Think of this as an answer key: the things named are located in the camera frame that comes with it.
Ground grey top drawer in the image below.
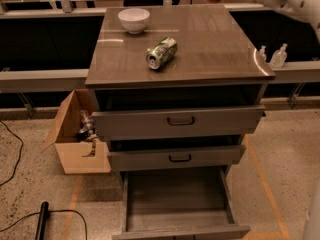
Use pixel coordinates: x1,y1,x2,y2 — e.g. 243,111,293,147
92,105,264,141

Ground small clear pump bottle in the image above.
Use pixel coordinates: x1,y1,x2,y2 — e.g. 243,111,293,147
259,45,267,61

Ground white ceramic bowl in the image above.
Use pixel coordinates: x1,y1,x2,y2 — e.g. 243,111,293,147
118,8,150,34

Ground clear sanitizer pump bottle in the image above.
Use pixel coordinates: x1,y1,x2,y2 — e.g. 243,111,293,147
270,43,287,68

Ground green soda can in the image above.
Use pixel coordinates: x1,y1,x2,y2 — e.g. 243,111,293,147
146,37,178,70

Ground grey middle drawer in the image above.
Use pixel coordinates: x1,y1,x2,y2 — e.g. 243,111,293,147
107,145,245,171

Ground black floor cable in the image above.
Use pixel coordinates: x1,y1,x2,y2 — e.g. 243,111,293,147
0,119,25,187

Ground grey metal railing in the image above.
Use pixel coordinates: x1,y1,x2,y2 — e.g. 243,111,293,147
1,3,320,93

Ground grey drawer cabinet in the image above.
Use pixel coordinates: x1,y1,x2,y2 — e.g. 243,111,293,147
86,5,274,240

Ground grey open bottom drawer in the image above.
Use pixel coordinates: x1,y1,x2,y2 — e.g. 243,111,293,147
112,167,250,240

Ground cardboard box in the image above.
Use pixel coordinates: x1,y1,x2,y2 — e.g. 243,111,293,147
42,89,111,174

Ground crushed cans in box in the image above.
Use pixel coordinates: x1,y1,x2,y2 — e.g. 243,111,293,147
76,110,98,142

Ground black power strip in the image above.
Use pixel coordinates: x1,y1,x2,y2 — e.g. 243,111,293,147
35,201,50,240

